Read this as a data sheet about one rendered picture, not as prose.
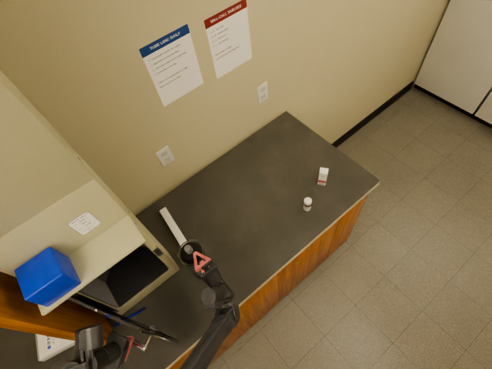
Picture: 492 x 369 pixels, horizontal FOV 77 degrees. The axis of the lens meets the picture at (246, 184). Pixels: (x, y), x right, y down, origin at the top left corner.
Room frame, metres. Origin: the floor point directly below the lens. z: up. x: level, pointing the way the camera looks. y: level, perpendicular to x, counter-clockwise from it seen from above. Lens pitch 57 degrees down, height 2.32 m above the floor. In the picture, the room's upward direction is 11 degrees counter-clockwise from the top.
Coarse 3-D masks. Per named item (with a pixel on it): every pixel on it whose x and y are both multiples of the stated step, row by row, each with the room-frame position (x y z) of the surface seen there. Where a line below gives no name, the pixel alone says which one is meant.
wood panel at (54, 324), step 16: (0, 272) 0.38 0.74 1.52; (0, 288) 0.33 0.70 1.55; (16, 288) 0.35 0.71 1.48; (0, 304) 0.28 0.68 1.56; (16, 304) 0.29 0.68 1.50; (32, 304) 0.31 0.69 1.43; (64, 304) 0.35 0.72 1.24; (0, 320) 0.24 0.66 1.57; (16, 320) 0.24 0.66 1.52; (32, 320) 0.25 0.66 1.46; (48, 320) 0.27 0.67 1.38; (64, 320) 0.28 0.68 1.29; (80, 320) 0.30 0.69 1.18; (96, 320) 0.32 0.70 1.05; (64, 336) 0.23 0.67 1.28
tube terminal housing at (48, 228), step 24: (72, 192) 0.47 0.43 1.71; (96, 192) 0.49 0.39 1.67; (48, 216) 0.43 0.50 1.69; (72, 216) 0.45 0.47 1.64; (96, 216) 0.47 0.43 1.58; (120, 216) 0.49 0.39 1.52; (0, 240) 0.38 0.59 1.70; (24, 240) 0.39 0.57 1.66; (48, 240) 0.41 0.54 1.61; (72, 240) 0.42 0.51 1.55; (0, 264) 0.35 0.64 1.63; (168, 264) 0.49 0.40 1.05; (144, 288) 0.42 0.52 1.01; (120, 312) 0.35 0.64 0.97
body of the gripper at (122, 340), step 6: (108, 336) 0.20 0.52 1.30; (114, 336) 0.20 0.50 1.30; (120, 336) 0.19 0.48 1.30; (126, 336) 0.19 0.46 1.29; (108, 342) 0.19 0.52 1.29; (114, 342) 0.18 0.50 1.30; (120, 342) 0.18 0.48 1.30; (126, 342) 0.18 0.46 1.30; (108, 348) 0.16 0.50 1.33; (114, 348) 0.16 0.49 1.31; (120, 348) 0.16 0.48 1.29; (108, 354) 0.14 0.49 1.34; (114, 354) 0.15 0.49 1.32; (120, 354) 0.15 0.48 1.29; (108, 360) 0.13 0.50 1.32; (114, 360) 0.13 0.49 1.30; (120, 360) 0.13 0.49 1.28; (108, 366) 0.12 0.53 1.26; (114, 366) 0.12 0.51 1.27
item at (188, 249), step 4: (184, 244) 0.52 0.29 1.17; (188, 244) 0.51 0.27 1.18; (192, 244) 0.51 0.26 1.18; (196, 244) 0.50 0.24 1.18; (184, 248) 0.48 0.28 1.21; (188, 248) 0.48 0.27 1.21; (192, 248) 0.48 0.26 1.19; (196, 248) 0.48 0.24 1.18; (200, 248) 0.48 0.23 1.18; (180, 252) 0.49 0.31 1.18; (184, 252) 0.48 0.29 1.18; (188, 252) 0.47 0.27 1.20; (192, 252) 0.47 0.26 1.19; (200, 252) 0.47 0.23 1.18; (180, 256) 0.47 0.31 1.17; (184, 256) 0.46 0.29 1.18; (188, 256) 0.46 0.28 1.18; (192, 256) 0.45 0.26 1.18; (196, 256) 0.45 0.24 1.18; (184, 260) 0.45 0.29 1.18; (188, 260) 0.44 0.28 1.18; (192, 260) 0.44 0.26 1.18
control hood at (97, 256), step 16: (128, 224) 0.47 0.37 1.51; (96, 240) 0.43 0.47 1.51; (112, 240) 0.42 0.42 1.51; (128, 240) 0.41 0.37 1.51; (144, 240) 0.40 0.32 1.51; (80, 256) 0.39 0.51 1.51; (96, 256) 0.38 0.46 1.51; (112, 256) 0.37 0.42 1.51; (80, 272) 0.34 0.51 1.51; (96, 272) 0.33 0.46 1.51; (80, 288) 0.30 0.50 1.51
